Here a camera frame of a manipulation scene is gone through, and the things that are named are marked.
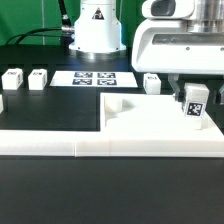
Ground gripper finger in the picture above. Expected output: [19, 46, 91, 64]
[168, 73, 184, 102]
[215, 84, 224, 105]

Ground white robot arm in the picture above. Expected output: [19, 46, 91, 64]
[70, 0, 224, 80]

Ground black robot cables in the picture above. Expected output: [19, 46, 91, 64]
[4, 0, 76, 46]

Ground white sheet with markers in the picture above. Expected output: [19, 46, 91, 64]
[50, 71, 137, 88]

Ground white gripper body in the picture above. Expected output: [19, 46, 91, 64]
[131, 19, 224, 75]

